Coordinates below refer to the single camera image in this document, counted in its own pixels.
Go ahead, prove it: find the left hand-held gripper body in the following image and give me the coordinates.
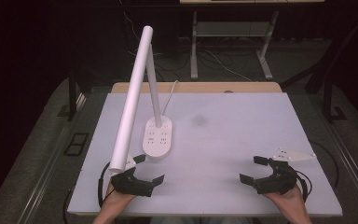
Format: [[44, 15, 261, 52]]
[[110, 154, 155, 198]]

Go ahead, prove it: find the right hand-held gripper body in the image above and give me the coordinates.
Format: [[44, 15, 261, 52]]
[[254, 147, 318, 196]]

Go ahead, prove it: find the white desk lamp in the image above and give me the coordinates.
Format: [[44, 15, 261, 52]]
[[108, 25, 174, 174]]

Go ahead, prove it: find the person's right hand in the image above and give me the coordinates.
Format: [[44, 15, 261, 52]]
[[263, 185, 308, 215]]

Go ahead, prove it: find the person's left hand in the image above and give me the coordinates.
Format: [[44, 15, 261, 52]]
[[100, 181, 138, 214]]

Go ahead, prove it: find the white table mat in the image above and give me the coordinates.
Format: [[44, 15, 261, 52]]
[[67, 91, 343, 217]]

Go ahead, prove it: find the black metal stand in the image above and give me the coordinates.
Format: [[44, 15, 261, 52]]
[[280, 8, 358, 123], [57, 66, 91, 122]]

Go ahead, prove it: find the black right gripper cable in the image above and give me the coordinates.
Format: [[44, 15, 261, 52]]
[[294, 169, 313, 203]]

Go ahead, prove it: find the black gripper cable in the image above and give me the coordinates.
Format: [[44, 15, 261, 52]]
[[97, 161, 112, 209], [294, 169, 313, 203]]

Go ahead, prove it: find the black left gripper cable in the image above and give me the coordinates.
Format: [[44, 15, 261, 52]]
[[97, 161, 112, 209]]

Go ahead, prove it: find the thin black cable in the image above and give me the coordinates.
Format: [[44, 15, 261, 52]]
[[310, 140, 340, 189]]

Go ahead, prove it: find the black floor socket frame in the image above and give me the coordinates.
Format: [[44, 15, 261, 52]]
[[62, 132, 90, 158]]

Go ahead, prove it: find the white lamp cable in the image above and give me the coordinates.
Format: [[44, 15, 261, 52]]
[[160, 79, 180, 117]]

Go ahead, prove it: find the white floor cable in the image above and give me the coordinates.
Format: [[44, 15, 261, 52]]
[[204, 49, 254, 83]]

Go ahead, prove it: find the grey metal desk frame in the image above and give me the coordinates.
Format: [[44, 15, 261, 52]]
[[189, 10, 280, 81]]

